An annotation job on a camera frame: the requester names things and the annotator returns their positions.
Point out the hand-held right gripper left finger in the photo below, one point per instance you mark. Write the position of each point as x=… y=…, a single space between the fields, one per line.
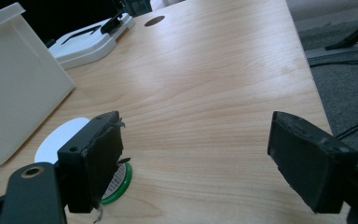
x=87 y=168

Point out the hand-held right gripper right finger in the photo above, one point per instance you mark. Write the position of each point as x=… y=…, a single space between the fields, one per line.
x=307 y=161

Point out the green rimmed round container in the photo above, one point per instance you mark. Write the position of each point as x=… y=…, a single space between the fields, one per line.
x=119 y=183

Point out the white round disc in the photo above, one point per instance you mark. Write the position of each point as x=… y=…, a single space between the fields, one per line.
x=57 y=141

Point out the white plastic bin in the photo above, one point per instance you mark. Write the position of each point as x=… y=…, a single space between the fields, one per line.
x=15 y=90

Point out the white tray with black tool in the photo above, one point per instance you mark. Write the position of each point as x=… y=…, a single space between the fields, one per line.
x=90 y=42

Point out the black metal stand leg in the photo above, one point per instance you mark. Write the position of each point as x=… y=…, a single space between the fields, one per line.
x=352 y=34

